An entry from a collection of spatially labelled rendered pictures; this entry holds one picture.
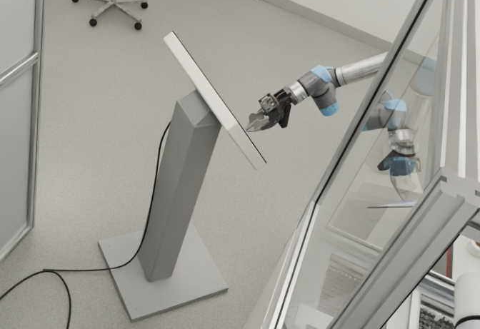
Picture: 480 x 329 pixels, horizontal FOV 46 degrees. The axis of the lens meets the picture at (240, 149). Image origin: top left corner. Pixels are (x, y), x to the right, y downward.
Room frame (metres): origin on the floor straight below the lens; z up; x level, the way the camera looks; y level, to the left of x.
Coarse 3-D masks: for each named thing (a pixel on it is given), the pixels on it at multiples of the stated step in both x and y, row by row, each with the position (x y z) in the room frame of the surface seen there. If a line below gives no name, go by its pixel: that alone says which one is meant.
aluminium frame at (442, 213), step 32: (416, 0) 1.33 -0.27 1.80; (448, 0) 0.92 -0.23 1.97; (448, 32) 0.77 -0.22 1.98; (384, 64) 1.32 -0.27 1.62; (448, 64) 0.67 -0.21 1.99; (448, 96) 0.59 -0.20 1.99; (352, 128) 1.32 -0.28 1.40; (448, 128) 0.52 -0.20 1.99; (448, 160) 0.46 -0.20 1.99; (320, 192) 1.32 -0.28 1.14; (448, 192) 0.41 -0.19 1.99; (416, 224) 0.41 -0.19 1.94; (448, 224) 0.41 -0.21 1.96; (288, 256) 1.17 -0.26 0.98; (384, 256) 0.43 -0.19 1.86; (416, 256) 0.42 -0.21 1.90; (288, 288) 0.95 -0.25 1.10; (384, 288) 0.41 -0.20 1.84; (352, 320) 0.41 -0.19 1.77; (384, 320) 0.41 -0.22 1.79
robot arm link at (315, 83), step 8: (312, 72) 1.79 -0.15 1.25; (320, 72) 1.79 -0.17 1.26; (328, 72) 1.80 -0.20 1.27; (296, 80) 1.78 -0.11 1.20; (304, 80) 1.76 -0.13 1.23; (312, 80) 1.76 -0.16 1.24; (320, 80) 1.77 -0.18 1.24; (328, 80) 1.79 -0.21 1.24; (304, 88) 1.74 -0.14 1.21; (312, 88) 1.75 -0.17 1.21; (320, 88) 1.77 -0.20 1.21
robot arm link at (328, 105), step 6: (330, 84) 1.86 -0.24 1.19; (330, 90) 1.80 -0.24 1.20; (312, 96) 1.77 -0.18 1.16; (318, 96) 1.76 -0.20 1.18; (324, 96) 1.77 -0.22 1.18; (330, 96) 1.78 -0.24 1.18; (318, 102) 1.77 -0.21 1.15; (324, 102) 1.77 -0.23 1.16; (330, 102) 1.78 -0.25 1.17; (336, 102) 1.80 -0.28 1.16; (318, 108) 1.80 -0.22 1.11; (324, 108) 1.77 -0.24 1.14; (330, 108) 1.77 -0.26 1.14; (336, 108) 1.79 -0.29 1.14; (324, 114) 1.78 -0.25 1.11; (330, 114) 1.77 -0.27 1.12
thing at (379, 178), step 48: (432, 0) 1.21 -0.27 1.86; (432, 48) 0.92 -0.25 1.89; (384, 96) 1.13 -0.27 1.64; (432, 96) 0.72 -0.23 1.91; (384, 144) 0.84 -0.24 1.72; (336, 192) 1.05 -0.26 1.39; (384, 192) 0.65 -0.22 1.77; (336, 240) 0.76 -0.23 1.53; (384, 240) 0.52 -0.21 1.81; (336, 288) 0.57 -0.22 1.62
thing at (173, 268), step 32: (192, 128) 1.55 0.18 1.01; (192, 160) 1.56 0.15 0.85; (160, 192) 1.62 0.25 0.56; (192, 192) 1.60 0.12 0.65; (160, 224) 1.57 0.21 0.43; (192, 224) 1.98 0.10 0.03; (128, 256) 1.64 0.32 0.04; (160, 256) 1.55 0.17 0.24; (192, 256) 1.78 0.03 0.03; (128, 288) 1.48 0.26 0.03; (160, 288) 1.53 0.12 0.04; (192, 288) 1.60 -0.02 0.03; (224, 288) 1.66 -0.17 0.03
